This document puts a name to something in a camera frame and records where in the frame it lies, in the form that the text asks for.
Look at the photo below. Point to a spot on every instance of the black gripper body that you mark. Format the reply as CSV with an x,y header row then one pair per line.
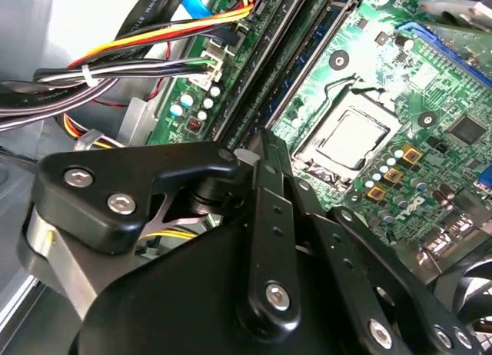
x,y
173,301

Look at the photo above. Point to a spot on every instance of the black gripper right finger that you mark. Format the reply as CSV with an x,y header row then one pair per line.
x,y
346,263

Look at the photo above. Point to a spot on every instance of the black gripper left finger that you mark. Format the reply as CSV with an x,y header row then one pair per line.
x,y
115,170

